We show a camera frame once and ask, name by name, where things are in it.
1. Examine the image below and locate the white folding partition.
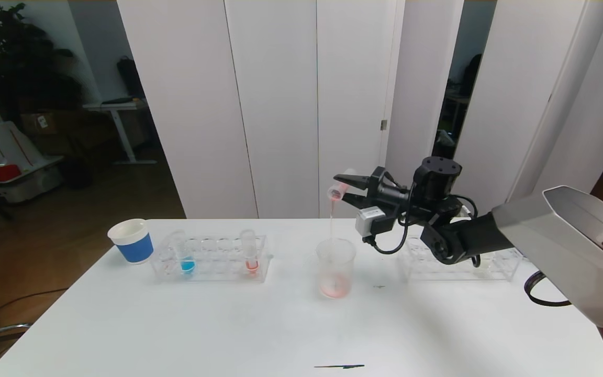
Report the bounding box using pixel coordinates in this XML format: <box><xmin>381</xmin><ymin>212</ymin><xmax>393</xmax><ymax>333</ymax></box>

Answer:
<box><xmin>438</xmin><ymin>0</ymin><xmax>603</xmax><ymax>218</ymax></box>
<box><xmin>117</xmin><ymin>0</ymin><xmax>464</xmax><ymax>219</ymax></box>

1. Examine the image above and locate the dark green potted plant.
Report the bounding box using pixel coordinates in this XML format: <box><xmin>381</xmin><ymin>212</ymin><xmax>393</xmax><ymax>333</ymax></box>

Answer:
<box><xmin>0</xmin><ymin>0</ymin><xmax>85</xmax><ymax>126</ymax></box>

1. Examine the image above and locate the black bag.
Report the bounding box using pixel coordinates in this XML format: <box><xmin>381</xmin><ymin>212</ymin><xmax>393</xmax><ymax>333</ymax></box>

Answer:
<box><xmin>117</xmin><ymin>57</ymin><xmax>146</xmax><ymax>101</ymax></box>

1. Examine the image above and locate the clear glass beaker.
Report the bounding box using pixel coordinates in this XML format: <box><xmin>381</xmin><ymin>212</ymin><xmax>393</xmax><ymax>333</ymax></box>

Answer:
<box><xmin>316</xmin><ymin>238</ymin><xmax>357</xmax><ymax>300</ymax></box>

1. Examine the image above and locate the white standing desk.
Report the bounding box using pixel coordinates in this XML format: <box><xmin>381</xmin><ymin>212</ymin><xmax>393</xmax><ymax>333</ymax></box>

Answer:
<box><xmin>83</xmin><ymin>98</ymin><xmax>158</xmax><ymax>166</ymax></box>

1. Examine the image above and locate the black right camera cable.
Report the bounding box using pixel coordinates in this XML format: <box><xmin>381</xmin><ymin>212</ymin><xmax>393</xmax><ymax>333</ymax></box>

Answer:
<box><xmin>368</xmin><ymin>220</ymin><xmax>416</xmax><ymax>256</ymax></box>

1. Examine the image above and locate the red pigment test tube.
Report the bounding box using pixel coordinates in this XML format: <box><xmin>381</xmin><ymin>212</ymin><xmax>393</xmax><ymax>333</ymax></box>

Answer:
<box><xmin>327</xmin><ymin>169</ymin><xmax>357</xmax><ymax>201</ymax></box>
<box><xmin>240</xmin><ymin>229</ymin><xmax>260</xmax><ymax>274</ymax></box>

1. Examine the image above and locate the white machine with slanted panel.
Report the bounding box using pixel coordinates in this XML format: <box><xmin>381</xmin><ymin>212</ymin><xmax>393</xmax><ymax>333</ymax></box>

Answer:
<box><xmin>0</xmin><ymin>68</ymin><xmax>65</xmax><ymax>205</ymax></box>

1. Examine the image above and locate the blue pigment test tube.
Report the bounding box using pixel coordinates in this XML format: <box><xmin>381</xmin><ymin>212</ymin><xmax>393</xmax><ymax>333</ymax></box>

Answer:
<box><xmin>172</xmin><ymin>232</ymin><xmax>196</xmax><ymax>275</ymax></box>

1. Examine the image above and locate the clear acrylic test tube rack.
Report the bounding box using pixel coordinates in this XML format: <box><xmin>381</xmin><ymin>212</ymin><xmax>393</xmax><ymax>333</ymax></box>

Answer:
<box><xmin>151</xmin><ymin>234</ymin><xmax>272</xmax><ymax>284</ymax></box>
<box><xmin>397</xmin><ymin>234</ymin><xmax>522</xmax><ymax>282</ymax></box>

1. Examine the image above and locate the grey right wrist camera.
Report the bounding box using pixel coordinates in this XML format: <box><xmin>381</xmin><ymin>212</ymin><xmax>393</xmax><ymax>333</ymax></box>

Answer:
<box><xmin>355</xmin><ymin>207</ymin><xmax>387</xmax><ymax>245</ymax></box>

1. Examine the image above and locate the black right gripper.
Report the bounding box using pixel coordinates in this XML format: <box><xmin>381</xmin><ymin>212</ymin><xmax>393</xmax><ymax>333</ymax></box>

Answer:
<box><xmin>333</xmin><ymin>166</ymin><xmax>409</xmax><ymax>210</ymax></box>

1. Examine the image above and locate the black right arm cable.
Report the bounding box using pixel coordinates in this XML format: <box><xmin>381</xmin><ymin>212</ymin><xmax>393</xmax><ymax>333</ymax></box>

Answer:
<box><xmin>524</xmin><ymin>271</ymin><xmax>573</xmax><ymax>307</ymax></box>

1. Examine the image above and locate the brown cardboard box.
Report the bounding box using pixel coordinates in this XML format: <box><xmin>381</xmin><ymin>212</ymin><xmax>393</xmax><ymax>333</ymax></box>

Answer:
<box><xmin>21</xmin><ymin>112</ymin><xmax>72</xmax><ymax>139</ymax></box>

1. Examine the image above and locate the black floor cable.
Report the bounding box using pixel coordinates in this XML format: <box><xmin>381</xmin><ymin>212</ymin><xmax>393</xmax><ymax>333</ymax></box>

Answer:
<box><xmin>0</xmin><ymin>288</ymin><xmax>69</xmax><ymax>333</ymax></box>

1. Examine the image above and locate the blue white paper cup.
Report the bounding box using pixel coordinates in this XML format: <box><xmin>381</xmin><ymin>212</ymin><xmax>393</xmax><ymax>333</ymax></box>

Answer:
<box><xmin>108</xmin><ymin>219</ymin><xmax>154</xmax><ymax>264</ymax></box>

